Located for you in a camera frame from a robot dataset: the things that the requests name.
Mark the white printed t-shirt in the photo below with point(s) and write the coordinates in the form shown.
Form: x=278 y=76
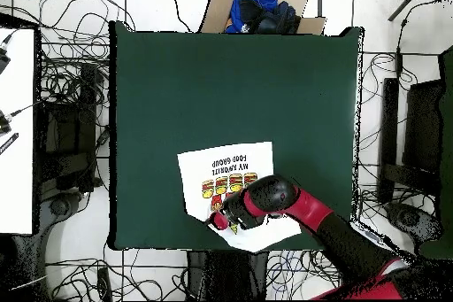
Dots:
x=198 y=164

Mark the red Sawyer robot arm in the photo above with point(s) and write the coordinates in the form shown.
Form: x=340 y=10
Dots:
x=311 y=210

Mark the black power strip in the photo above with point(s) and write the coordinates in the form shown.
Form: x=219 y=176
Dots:
x=104 y=282

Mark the dark green table cloth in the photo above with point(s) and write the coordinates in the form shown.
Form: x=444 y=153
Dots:
x=177 y=68

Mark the black metal stand base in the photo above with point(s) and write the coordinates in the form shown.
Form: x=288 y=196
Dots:
x=86 y=103
x=421 y=121

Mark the brown cardboard box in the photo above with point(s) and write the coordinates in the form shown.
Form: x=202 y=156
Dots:
x=216 y=15

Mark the white side table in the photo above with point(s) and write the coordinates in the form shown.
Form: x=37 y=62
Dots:
x=17 y=174

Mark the dark navy garment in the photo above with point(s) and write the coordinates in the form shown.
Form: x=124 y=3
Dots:
x=279 y=18

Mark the black label strip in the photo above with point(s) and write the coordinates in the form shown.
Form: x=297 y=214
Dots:
x=9 y=143

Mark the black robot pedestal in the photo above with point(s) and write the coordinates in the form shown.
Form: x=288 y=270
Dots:
x=198 y=273

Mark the grey pedestal leg with caster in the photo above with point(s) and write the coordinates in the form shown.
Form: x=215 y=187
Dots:
x=410 y=217
x=58 y=207

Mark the black camera device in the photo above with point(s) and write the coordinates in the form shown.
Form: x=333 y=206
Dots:
x=3 y=125
x=3 y=61

